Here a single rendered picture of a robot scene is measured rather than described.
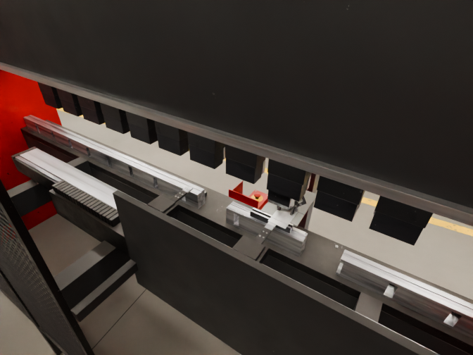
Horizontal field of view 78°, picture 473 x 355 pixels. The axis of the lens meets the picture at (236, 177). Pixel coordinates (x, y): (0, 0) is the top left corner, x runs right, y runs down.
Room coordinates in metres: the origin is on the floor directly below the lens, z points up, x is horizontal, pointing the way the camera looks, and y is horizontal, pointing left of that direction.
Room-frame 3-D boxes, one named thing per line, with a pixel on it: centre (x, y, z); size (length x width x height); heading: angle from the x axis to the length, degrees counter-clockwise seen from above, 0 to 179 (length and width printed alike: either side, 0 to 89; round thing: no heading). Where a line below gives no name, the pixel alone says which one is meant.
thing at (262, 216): (0.97, -0.16, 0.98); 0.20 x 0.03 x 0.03; 58
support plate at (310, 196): (1.08, -0.26, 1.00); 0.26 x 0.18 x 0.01; 148
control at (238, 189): (1.39, -0.08, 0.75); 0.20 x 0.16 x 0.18; 58
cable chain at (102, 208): (1.02, 0.68, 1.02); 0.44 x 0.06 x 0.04; 58
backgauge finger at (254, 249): (0.82, -0.09, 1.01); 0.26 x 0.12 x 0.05; 148
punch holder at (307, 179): (0.94, -0.20, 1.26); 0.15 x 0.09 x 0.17; 58
